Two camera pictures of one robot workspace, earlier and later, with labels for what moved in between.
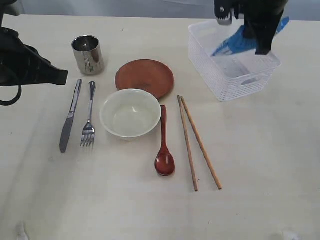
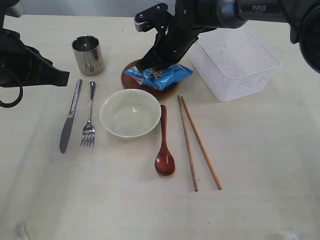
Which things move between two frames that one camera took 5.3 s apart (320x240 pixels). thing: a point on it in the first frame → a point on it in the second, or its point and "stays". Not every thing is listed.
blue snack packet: (238, 43) → (160, 78)
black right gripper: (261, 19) → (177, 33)
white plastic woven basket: (228, 76) stays
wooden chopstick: (218, 185) stays
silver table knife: (68, 120) stays
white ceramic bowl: (130, 113) stays
